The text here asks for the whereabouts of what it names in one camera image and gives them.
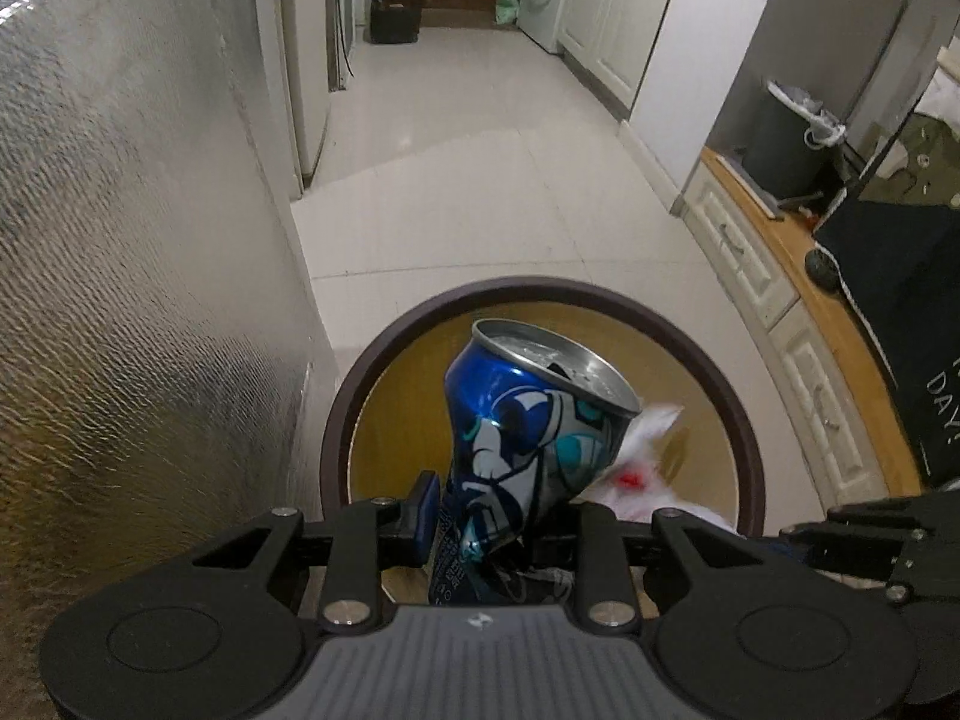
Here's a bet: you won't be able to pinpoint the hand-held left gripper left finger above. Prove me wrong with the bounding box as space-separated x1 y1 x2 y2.
191 471 441 632

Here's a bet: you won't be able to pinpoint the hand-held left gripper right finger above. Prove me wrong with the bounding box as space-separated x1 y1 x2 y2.
574 502 790 629

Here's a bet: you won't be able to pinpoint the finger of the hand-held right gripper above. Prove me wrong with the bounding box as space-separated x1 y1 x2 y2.
780 476 960 605

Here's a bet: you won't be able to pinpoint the white plastic bag red print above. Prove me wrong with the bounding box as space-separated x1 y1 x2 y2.
581 403 740 535

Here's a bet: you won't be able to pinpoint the crushed blue drink can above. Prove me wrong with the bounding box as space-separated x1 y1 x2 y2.
427 319 643 608

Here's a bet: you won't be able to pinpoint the yellow waste bin brown rim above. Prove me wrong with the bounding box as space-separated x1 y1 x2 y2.
320 275 767 605

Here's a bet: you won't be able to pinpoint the dark printed cloth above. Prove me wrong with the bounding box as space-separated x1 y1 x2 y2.
812 111 960 479

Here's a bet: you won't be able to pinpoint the small black bowl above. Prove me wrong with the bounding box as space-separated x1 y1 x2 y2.
804 248 842 293

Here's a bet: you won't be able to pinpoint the white low cabinet wooden top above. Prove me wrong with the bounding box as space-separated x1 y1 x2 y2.
677 148 925 512

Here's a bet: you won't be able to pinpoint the silver foil covered table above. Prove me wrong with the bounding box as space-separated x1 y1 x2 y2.
0 0 336 616

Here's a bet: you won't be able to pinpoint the wooden strip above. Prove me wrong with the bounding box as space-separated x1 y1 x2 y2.
715 153 786 224

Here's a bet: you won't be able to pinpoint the grey bin with white liner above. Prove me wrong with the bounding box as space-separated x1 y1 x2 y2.
741 78 850 201

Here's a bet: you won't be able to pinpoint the white refrigerator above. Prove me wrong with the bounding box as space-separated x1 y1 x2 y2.
253 0 336 194

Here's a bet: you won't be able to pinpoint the black floor box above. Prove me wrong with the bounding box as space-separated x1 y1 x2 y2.
369 0 422 45

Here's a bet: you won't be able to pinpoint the white kitchen cabinets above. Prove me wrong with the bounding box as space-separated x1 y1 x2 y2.
558 0 689 122

